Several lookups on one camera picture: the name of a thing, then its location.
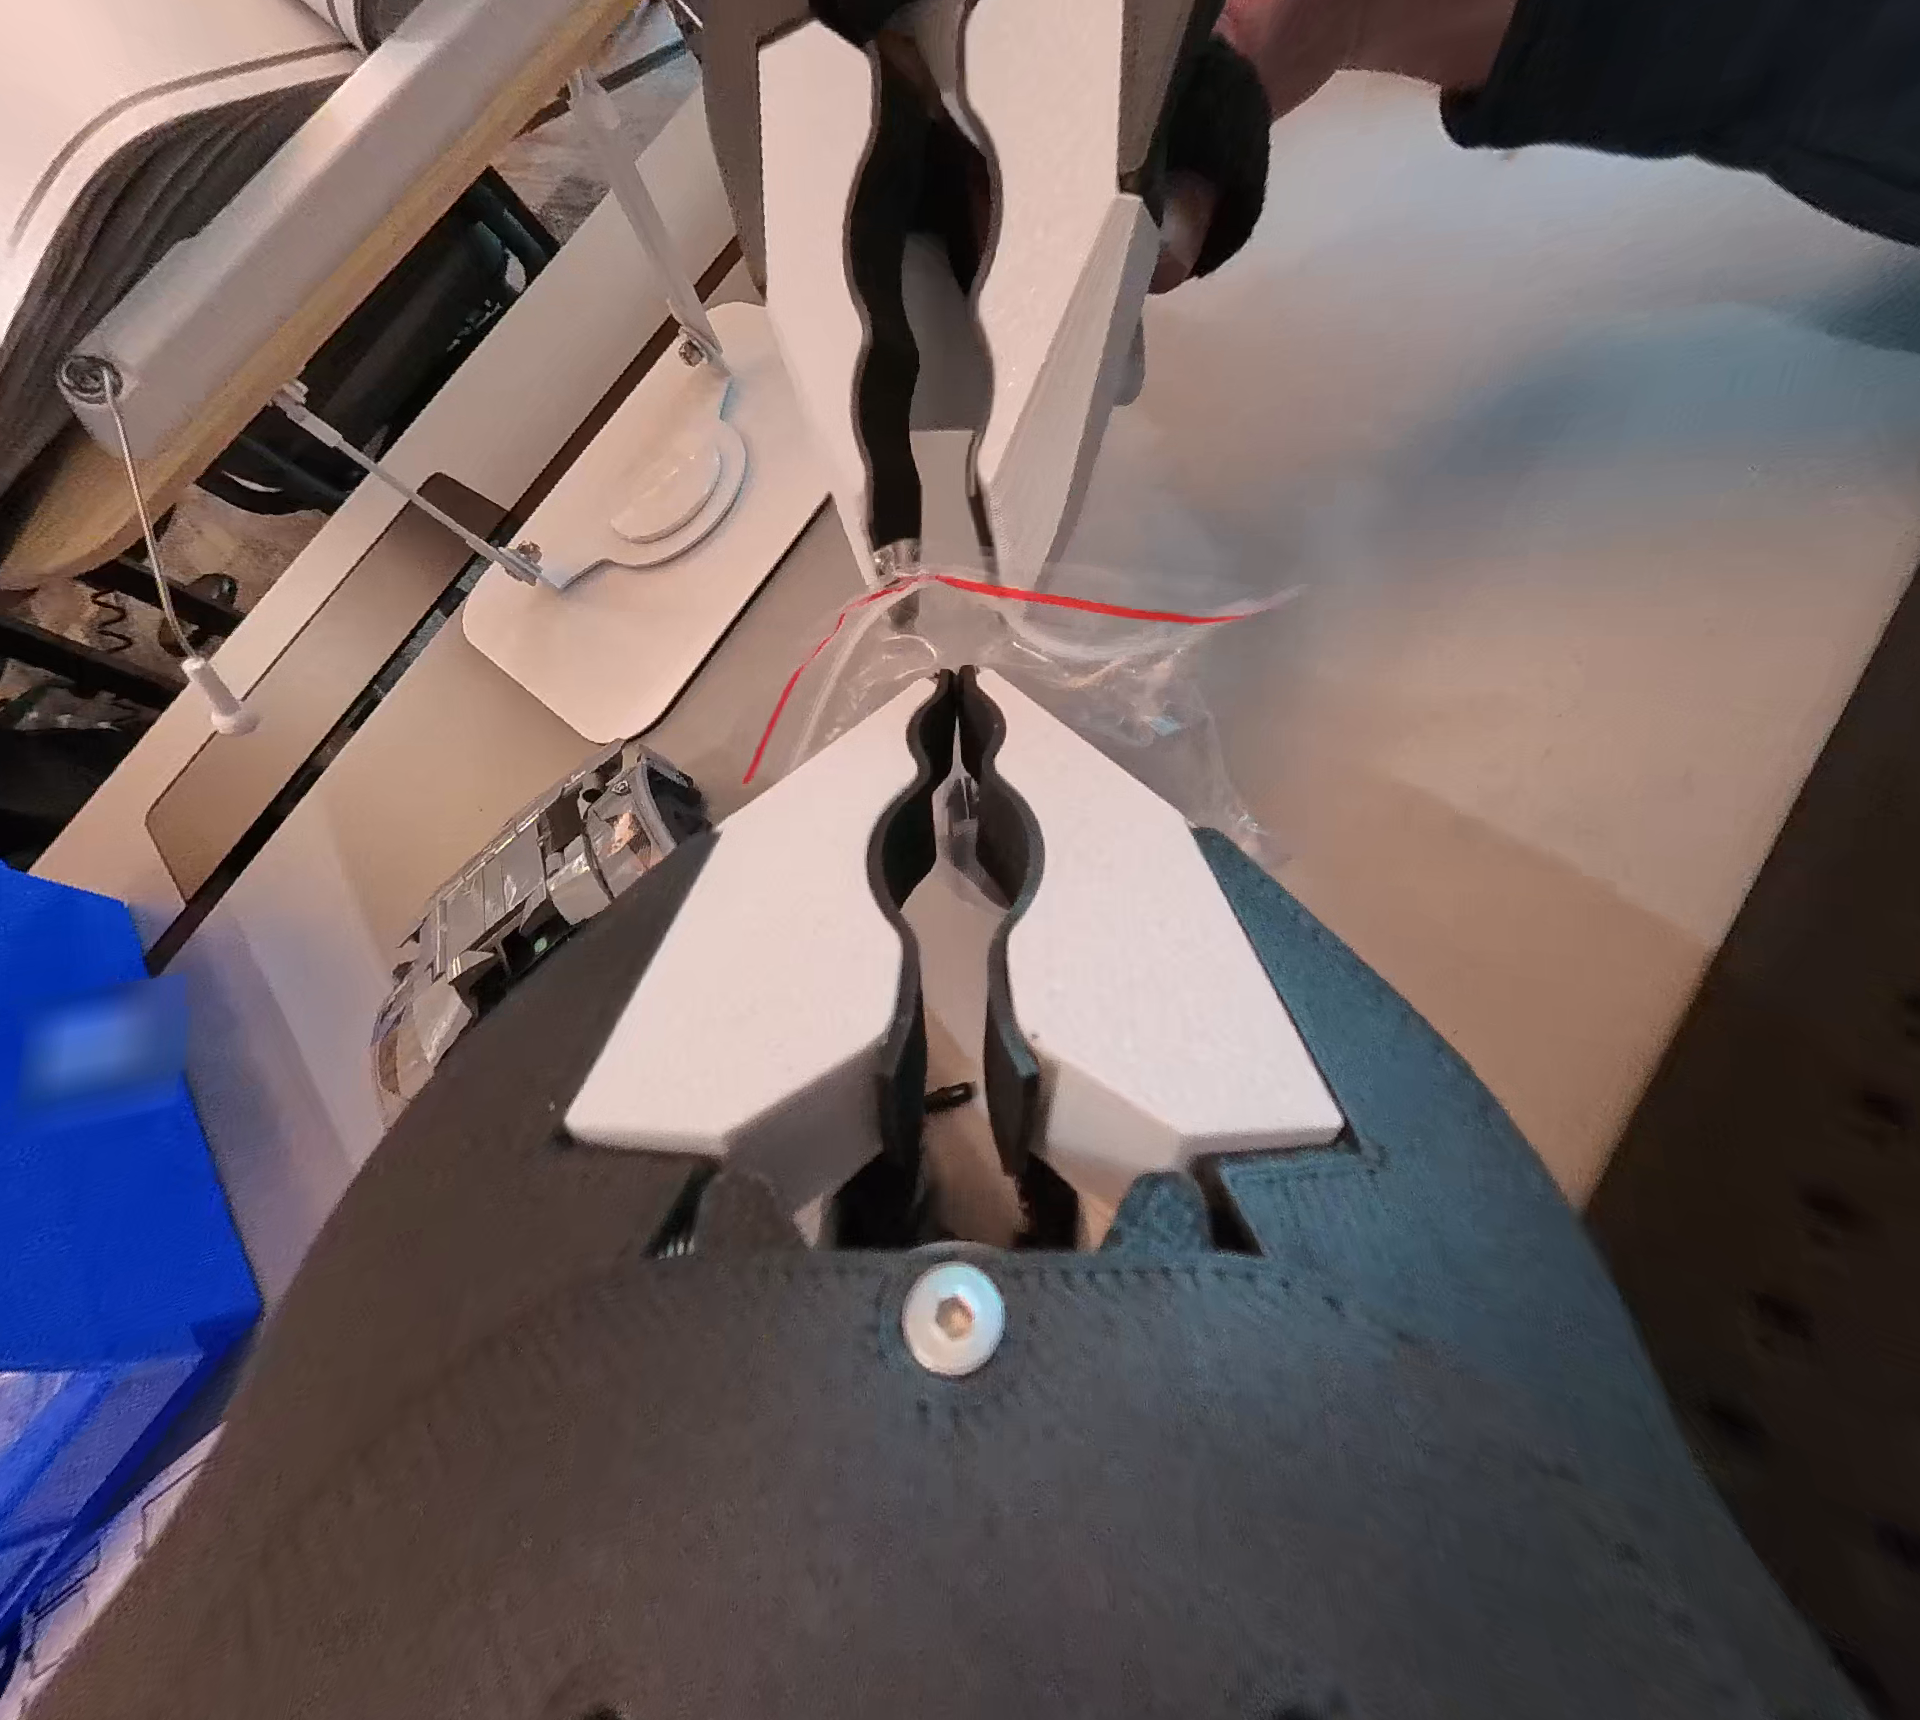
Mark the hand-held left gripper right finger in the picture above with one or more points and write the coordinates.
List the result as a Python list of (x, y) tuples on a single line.
[(1184, 1001)]

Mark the blue plastic bin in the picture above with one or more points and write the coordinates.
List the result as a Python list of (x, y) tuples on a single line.
[(121, 1224)]

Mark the clear bag of lego parts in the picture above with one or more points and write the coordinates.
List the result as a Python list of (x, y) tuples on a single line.
[(1051, 640)]

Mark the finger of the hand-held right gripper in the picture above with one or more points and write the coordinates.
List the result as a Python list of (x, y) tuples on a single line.
[(812, 222), (1057, 175)]

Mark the partly built lego car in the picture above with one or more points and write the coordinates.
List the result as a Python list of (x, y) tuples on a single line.
[(600, 834)]

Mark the white book stand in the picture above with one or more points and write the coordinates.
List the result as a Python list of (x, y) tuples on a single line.
[(630, 640)]

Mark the white sticker sheet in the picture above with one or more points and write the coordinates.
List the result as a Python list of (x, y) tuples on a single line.
[(121, 1555)]

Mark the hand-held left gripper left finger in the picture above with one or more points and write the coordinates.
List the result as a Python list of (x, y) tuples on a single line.
[(734, 1001)]

